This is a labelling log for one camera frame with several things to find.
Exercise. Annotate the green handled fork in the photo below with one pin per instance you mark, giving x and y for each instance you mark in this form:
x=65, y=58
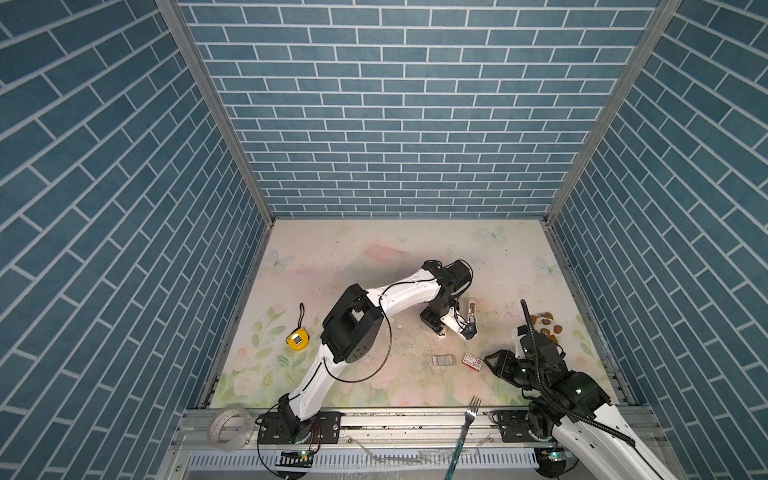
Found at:
x=470, y=415

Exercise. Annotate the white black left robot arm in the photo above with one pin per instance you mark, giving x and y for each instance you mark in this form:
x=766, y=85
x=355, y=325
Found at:
x=353, y=323

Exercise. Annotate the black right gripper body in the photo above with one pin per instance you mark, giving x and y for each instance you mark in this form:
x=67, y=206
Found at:
x=518, y=372

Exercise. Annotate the clear tape roll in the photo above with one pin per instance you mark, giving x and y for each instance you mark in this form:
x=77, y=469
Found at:
x=231, y=429

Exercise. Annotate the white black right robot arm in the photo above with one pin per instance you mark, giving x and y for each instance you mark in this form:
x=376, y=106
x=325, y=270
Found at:
x=572, y=409

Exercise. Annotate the white staple box tray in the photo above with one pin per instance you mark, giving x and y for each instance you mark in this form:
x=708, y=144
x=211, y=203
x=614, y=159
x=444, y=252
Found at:
x=443, y=360

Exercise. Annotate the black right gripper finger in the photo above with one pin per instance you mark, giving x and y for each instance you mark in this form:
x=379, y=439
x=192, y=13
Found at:
x=495, y=370
x=494, y=358

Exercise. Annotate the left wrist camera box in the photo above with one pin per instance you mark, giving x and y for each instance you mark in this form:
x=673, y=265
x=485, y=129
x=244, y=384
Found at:
x=465, y=327

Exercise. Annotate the aluminium corner post right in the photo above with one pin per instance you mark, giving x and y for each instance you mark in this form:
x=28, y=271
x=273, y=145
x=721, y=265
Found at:
x=657, y=24

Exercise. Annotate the brown white plush toy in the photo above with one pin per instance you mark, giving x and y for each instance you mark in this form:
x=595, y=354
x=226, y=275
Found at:
x=545, y=323

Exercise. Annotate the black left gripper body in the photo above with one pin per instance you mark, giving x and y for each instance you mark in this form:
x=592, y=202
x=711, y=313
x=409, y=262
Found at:
x=435, y=311

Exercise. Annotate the aluminium corner post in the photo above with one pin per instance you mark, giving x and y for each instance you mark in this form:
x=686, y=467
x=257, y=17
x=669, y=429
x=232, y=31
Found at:
x=657, y=24
x=181, y=33

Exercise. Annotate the aluminium corner post left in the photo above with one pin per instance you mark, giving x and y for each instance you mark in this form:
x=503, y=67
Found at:
x=181, y=33

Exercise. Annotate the red white staple box sleeve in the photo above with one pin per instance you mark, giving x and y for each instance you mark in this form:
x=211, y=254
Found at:
x=473, y=362

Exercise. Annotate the yellow small object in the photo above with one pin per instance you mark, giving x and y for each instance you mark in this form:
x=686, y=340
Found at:
x=298, y=339

